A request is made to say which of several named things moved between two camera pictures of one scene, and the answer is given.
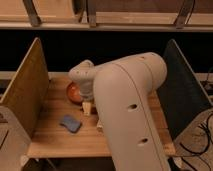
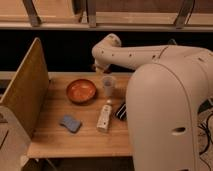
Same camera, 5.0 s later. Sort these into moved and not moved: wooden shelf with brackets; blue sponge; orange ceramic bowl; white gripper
Moved: white gripper
Not moved: orange ceramic bowl; wooden shelf with brackets; blue sponge
